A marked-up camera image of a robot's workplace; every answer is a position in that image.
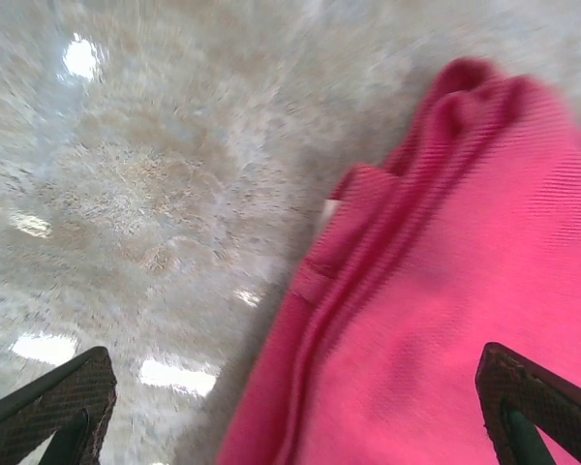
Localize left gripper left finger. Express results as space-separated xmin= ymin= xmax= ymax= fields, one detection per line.
xmin=0 ymin=346 xmax=117 ymax=465

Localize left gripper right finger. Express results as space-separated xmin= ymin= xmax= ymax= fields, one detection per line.
xmin=474 ymin=342 xmax=581 ymax=465

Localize pink long pants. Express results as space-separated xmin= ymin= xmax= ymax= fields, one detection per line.
xmin=215 ymin=56 xmax=581 ymax=465

